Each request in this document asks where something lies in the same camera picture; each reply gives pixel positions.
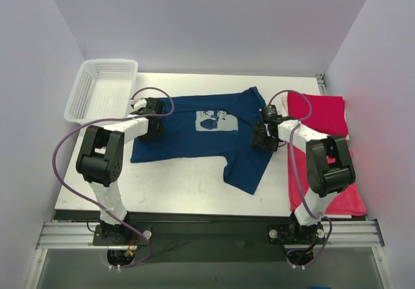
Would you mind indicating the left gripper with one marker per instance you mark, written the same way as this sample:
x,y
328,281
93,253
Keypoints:
x,y
154,131

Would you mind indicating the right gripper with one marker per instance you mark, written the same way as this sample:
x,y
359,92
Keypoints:
x,y
261,138

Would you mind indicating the blue t-shirt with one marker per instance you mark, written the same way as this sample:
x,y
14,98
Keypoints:
x,y
212,125

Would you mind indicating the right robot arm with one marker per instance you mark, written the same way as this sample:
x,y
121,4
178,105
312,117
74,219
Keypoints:
x,y
328,165

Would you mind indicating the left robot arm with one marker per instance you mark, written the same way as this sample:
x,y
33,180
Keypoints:
x,y
100,162

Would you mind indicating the folded red t-shirt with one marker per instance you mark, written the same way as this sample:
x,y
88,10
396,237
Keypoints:
x,y
324,114

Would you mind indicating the white plastic basket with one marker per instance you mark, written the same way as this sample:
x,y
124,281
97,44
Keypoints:
x,y
102,89

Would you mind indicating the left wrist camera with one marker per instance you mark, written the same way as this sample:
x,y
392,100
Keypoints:
x,y
146,106

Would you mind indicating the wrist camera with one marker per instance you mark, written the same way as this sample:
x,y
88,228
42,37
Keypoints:
x,y
146,106
270,115

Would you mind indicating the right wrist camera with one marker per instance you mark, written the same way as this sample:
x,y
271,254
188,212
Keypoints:
x,y
270,115

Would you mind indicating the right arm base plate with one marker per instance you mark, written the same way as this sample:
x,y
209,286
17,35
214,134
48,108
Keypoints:
x,y
294,234

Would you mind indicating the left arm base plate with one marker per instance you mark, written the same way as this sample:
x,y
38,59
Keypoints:
x,y
116,235

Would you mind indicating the aluminium rail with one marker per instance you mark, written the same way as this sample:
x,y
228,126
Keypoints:
x,y
76,235

